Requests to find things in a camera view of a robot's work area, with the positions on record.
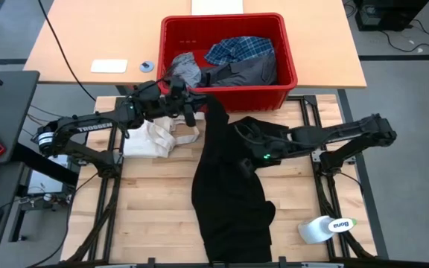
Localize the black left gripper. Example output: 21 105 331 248
157 76 209 128

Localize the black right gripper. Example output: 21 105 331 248
238 125 296 179

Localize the white rectangular pad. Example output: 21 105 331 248
90 59 128 74

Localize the black floor cable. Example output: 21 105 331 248
380 18 429 53

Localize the long black cable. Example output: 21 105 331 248
37 0 97 102

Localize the black looped gripper cable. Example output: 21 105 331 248
233 123 264 148

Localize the black side desk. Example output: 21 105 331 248
0 70 80 255

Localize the white canvas tote bag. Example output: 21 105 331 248
124 113 206 159

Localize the white paper sheet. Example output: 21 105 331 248
191 0 244 16

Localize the white Bona bottle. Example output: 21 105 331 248
297 215 358 245

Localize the black metal table frame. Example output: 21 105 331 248
60 95 378 268

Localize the black garment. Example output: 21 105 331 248
191 95 290 264

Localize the red plastic laundry bin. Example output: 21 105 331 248
156 13 299 113

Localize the black computer tower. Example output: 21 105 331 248
354 0 429 32

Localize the blue plaid shirt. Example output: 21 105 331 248
203 36 276 67

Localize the light wood desk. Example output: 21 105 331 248
23 0 367 89

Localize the light grey garment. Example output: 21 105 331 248
168 51 203 89

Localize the dark grey shirt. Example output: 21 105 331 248
199 54 278 89

